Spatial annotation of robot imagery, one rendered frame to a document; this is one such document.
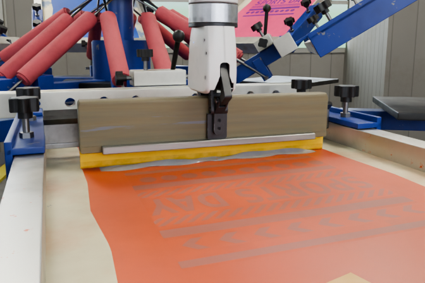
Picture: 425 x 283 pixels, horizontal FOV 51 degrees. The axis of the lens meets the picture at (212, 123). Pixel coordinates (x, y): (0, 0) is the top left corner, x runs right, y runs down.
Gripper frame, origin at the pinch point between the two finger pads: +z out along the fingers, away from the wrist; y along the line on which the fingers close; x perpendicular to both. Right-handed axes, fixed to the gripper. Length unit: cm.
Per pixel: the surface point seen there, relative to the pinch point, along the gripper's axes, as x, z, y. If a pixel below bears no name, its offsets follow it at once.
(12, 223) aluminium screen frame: -27.4, 2.5, 27.1
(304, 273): -5.6, 5.8, 36.9
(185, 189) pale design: -8.5, 5.8, 13.6
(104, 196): -18.5, 5.8, 12.7
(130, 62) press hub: 2, -7, -84
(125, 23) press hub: 1, -20, -89
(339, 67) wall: 261, 8, -330
